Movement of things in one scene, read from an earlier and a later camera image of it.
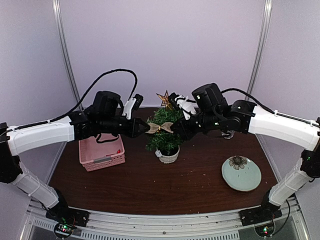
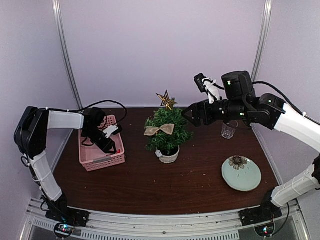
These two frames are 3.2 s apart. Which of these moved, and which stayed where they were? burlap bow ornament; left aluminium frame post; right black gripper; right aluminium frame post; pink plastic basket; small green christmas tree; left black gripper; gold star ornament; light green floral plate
Moved: left black gripper; right black gripper; burlap bow ornament
Stayed: light green floral plate; right aluminium frame post; small green christmas tree; pink plastic basket; left aluminium frame post; gold star ornament
